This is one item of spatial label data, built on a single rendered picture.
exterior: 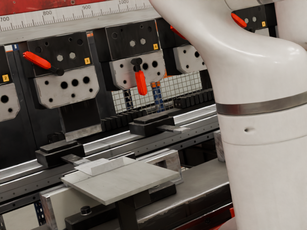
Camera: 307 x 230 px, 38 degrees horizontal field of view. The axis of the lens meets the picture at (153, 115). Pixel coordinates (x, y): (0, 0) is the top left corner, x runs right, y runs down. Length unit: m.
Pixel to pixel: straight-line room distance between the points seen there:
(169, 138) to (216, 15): 1.05
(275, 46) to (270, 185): 0.16
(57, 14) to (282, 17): 0.51
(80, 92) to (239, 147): 0.63
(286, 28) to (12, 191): 0.87
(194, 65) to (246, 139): 0.76
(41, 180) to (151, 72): 0.47
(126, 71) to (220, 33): 0.65
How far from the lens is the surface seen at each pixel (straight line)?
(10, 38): 1.06
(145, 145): 1.50
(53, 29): 1.09
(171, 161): 1.25
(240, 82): 0.51
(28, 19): 1.07
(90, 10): 1.13
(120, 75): 1.14
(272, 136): 0.52
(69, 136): 1.14
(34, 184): 1.37
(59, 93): 1.08
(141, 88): 1.13
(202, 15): 0.52
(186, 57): 1.24
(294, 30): 0.99
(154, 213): 1.11
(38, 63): 1.03
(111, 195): 0.91
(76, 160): 1.24
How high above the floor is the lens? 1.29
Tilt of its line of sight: 10 degrees down
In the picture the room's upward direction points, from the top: 11 degrees counter-clockwise
